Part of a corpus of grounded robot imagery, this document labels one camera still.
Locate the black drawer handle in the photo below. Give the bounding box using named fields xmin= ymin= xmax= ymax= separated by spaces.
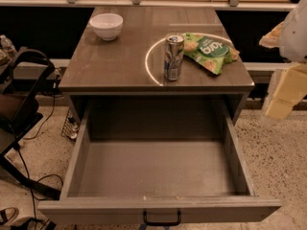
xmin=143 ymin=211 xmax=181 ymax=226

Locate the white bowl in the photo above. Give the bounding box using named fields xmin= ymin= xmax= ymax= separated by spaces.
xmin=89 ymin=13 xmax=124 ymax=40

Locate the open grey drawer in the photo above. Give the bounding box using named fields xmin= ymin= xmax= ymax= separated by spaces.
xmin=38 ymin=97 xmax=280 ymax=224

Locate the clear plastic bottle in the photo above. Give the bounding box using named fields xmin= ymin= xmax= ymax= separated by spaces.
xmin=0 ymin=34 xmax=17 ymax=58

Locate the black white sneaker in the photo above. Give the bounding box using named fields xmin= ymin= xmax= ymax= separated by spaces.
xmin=0 ymin=207 xmax=19 ymax=226

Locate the green snack bag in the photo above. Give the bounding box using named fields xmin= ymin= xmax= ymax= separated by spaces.
xmin=184 ymin=33 xmax=239 ymax=75

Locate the black chair frame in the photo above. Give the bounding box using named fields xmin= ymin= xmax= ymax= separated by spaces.
xmin=0 ymin=47 xmax=60 ymax=200

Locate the redbull can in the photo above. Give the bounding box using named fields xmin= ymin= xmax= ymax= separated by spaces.
xmin=164 ymin=34 xmax=184 ymax=81

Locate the black floor cable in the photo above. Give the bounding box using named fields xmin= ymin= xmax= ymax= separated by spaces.
xmin=14 ymin=93 xmax=64 ymax=230

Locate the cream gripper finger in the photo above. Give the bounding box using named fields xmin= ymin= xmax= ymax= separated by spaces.
xmin=259 ymin=22 xmax=283 ymax=48
xmin=264 ymin=63 xmax=307 ymax=121

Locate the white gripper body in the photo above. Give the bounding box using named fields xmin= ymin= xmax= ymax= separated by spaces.
xmin=279 ymin=0 xmax=307 ymax=63

